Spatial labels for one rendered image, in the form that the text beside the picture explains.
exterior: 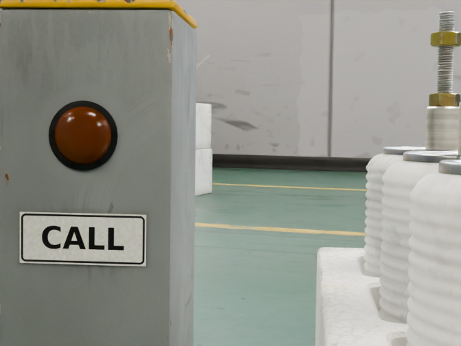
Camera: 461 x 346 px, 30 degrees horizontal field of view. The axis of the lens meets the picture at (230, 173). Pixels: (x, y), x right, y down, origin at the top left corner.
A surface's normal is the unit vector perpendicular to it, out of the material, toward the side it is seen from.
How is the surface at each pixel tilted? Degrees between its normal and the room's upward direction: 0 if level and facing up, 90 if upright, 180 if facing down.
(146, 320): 90
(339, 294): 0
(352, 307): 0
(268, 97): 90
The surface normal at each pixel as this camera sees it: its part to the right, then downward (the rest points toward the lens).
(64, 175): -0.09, 0.05
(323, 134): -0.36, 0.04
